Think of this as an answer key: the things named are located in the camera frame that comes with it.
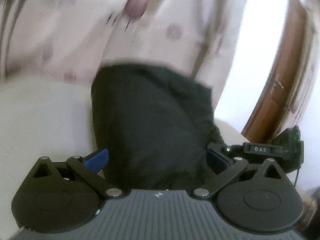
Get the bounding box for black jacket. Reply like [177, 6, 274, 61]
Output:
[91, 64, 223, 190]

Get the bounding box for person's right hand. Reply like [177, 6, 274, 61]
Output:
[297, 197, 319, 239]

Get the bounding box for floral pink curtain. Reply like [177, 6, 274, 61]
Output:
[1, 0, 247, 105]

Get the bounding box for brown wooden door frame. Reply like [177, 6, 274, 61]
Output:
[242, 0, 318, 143]

